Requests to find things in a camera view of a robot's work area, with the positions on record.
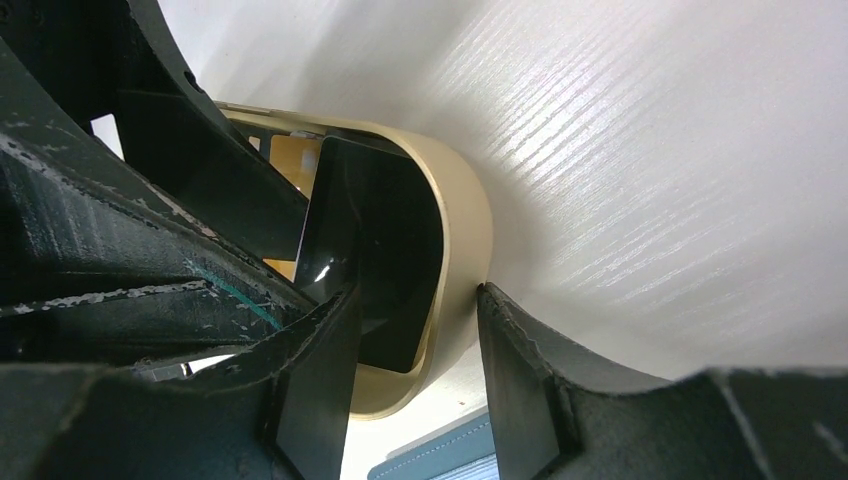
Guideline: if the blue leather card holder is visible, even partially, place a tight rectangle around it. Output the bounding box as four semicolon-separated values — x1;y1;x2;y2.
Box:
367;409;500;480

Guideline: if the beige oval tray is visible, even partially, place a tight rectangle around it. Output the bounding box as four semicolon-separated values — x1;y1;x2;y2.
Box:
216;101;493;421

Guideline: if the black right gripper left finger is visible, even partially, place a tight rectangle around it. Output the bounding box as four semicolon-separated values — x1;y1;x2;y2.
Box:
1;284;362;479

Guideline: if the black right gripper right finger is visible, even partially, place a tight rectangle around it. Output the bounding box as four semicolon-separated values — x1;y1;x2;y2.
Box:
476;283;847;479

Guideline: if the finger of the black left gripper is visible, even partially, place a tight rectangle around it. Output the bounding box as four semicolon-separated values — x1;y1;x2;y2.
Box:
99;1;307;260
1;46;314;365

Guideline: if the black card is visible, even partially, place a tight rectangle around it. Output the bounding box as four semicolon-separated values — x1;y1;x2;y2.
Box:
294;135;444;373

